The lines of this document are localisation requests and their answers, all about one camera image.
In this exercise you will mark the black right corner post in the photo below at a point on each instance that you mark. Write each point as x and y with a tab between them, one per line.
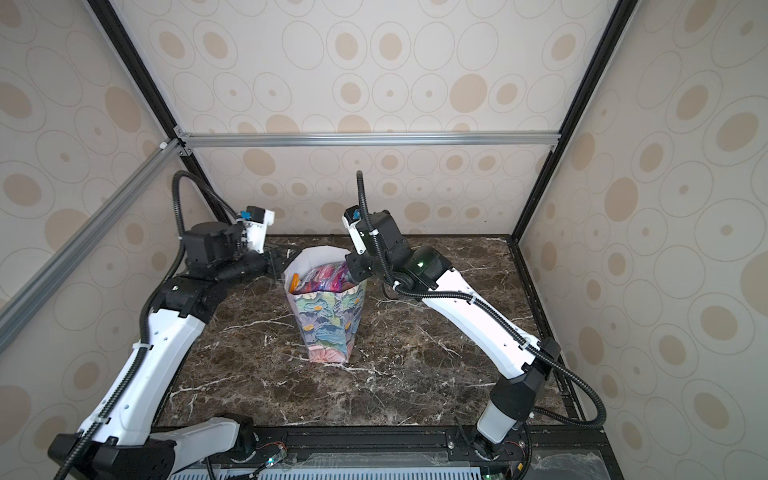
606	46

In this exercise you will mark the silver aluminium rail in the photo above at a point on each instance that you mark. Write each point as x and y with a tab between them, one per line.
386	139
17	313

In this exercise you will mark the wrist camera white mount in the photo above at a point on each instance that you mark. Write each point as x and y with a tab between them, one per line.
255	222
351	218

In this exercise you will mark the white floral paper bag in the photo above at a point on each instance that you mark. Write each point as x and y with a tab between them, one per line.
327	322

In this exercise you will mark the silver left aluminium rail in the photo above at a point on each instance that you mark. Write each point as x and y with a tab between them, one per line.
17	313

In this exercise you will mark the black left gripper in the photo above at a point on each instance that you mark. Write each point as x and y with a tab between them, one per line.
277	262

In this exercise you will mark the silver rear aluminium rail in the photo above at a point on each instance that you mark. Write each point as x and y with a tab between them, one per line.
386	139

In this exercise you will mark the black corner post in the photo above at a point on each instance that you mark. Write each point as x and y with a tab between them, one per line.
606	46
107	18

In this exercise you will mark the pink candy packet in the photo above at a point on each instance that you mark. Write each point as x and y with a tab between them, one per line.
331	277

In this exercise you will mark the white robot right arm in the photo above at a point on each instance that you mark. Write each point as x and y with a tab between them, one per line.
426	275

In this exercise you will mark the black left corner post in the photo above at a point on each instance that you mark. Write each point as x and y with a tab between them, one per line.
107	18

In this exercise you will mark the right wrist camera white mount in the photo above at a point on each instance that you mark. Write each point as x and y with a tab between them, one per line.
351	218

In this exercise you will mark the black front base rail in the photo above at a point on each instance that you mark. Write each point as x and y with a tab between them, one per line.
413	452

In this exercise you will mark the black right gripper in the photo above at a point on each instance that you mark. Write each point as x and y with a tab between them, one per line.
354	269

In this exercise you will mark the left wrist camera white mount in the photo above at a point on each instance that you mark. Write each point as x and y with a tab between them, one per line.
255	222

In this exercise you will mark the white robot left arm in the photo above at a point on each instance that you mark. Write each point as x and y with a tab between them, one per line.
117	440

